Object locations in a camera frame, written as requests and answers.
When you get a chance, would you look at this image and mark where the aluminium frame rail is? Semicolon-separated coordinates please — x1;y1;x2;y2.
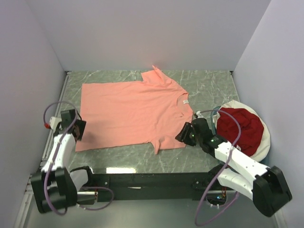
24;71;69;195

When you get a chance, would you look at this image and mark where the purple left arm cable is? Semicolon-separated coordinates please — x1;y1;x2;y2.
42;101;114;216

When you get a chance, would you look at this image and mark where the teal rimmed laundry basket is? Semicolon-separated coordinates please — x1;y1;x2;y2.
210;106;220;135

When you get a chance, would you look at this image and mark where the salmon pink t shirt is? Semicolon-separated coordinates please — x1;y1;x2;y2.
76;67;193;152

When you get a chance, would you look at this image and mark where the red t shirt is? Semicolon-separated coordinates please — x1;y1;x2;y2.
216;107;264;157

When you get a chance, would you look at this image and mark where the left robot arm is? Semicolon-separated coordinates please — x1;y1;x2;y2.
30;109;95;215

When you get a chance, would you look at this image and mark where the black base crossbar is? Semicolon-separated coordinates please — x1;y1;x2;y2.
82;164;222;202

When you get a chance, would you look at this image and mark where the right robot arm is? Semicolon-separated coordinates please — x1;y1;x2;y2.
175;118;293;217

